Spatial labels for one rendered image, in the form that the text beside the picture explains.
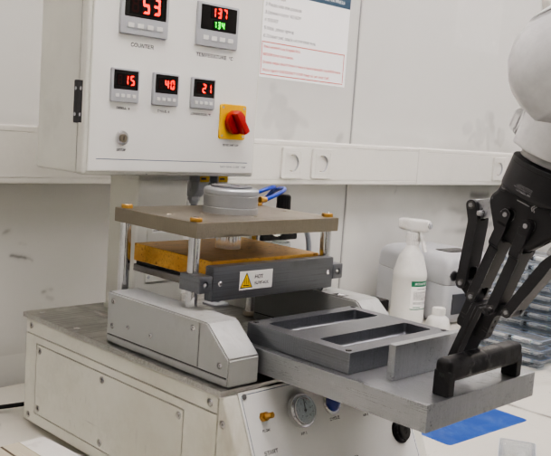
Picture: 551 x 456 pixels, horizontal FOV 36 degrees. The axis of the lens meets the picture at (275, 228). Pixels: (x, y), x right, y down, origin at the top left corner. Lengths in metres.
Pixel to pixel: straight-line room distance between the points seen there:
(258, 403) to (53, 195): 0.71
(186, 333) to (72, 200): 0.62
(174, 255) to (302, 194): 0.90
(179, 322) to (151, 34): 0.44
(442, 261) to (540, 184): 1.19
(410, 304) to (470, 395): 1.09
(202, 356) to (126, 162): 0.35
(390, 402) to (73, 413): 0.53
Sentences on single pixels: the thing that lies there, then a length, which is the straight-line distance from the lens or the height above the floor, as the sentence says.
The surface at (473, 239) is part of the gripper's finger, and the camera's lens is 0.93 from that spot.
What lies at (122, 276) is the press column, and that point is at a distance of 1.19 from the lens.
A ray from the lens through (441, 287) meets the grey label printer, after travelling 2.04.
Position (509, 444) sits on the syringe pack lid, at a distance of 1.39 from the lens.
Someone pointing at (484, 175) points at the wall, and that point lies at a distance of 2.55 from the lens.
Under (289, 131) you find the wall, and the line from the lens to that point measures 1.95.
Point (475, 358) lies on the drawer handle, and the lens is 0.93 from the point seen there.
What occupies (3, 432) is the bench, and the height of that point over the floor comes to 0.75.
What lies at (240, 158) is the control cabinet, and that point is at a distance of 1.38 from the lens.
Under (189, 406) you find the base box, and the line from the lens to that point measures 1.04.
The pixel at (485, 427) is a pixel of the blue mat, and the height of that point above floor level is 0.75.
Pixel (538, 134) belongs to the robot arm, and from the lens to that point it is 0.86.
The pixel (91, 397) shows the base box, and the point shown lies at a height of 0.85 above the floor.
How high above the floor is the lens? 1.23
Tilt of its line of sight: 7 degrees down
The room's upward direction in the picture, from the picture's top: 4 degrees clockwise
